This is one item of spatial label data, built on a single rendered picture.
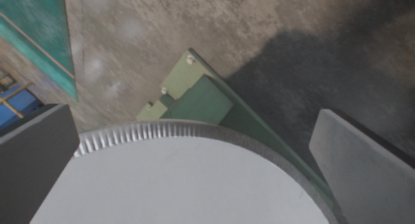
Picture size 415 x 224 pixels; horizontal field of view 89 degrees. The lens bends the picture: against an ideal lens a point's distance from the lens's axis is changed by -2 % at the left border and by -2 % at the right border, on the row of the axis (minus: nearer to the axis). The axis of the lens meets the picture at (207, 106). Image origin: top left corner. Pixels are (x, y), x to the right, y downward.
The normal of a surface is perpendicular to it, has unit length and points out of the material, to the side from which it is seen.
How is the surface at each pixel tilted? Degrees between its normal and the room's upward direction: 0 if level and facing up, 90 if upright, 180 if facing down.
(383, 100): 0
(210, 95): 90
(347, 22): 0
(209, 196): 90
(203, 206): 90
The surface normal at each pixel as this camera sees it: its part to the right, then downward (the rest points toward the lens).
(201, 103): 0.47, -0.30
